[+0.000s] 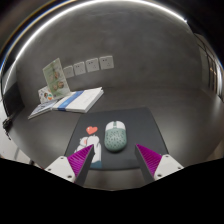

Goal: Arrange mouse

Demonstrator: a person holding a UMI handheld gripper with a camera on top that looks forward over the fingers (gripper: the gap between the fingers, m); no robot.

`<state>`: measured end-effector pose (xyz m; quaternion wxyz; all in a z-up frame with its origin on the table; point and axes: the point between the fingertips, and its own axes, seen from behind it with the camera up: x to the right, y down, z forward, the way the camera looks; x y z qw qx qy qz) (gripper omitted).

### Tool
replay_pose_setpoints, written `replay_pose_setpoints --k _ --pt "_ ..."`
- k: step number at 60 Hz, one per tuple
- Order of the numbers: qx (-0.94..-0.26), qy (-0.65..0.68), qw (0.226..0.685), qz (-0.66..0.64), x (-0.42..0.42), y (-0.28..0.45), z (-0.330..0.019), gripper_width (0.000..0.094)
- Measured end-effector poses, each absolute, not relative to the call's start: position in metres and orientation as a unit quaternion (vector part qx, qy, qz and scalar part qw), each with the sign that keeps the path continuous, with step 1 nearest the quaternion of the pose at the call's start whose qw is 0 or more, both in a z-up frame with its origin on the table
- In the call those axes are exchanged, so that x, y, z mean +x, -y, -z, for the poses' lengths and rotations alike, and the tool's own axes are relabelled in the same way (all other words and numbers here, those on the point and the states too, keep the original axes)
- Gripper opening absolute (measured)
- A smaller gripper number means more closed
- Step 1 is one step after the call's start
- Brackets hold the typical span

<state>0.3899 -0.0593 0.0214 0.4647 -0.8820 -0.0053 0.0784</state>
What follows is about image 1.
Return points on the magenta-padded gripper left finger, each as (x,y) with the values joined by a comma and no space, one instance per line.
(61,168)

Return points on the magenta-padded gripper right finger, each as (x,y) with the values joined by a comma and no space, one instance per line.
(168,166)

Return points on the mint green perforated computer mouse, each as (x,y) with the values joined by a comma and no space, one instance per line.
(115,136)

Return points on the black mouse pad with heart print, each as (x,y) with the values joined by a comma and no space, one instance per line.
(143,130)

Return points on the grey striped booklet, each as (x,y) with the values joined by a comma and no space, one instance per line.
(41,109)

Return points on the white book with blue stripe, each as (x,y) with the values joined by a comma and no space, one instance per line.
(83,100)

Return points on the small colourful printed card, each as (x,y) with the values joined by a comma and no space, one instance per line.
(45,95)

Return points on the green menu sheet in clear stand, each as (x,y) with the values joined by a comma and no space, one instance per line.
(56,78)

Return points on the dark-framed glass partition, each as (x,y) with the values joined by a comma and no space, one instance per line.
(211,66)

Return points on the long white ceiling light strip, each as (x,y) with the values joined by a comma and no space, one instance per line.
(36,31)

